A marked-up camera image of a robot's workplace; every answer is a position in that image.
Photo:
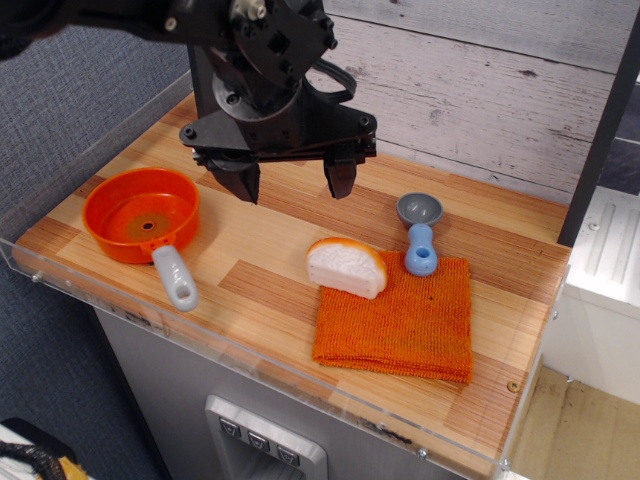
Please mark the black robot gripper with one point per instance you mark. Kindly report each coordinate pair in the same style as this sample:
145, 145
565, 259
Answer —
302, 124

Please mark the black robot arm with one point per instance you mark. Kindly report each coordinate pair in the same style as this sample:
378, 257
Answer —
258, 48

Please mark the grey blue toy scoop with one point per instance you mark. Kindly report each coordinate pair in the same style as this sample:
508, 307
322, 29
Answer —
420, 212

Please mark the orange folded cloth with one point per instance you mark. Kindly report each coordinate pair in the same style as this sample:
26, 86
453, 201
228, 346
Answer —
417, 326

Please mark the grey cabinet with dispenser panel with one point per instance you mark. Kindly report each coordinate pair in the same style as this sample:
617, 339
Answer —
212, 422

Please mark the clear acrylic table guard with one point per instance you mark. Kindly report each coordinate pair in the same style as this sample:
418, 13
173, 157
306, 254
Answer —
249, 341

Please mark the white ribbed appliance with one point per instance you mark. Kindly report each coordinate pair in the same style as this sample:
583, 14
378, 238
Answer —
593, 332

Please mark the black yellow object bottom left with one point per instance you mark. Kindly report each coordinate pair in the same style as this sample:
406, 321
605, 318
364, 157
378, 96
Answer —
28, 452

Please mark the orange toy pot grey handle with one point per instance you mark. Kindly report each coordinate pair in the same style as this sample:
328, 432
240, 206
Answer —
148, 215

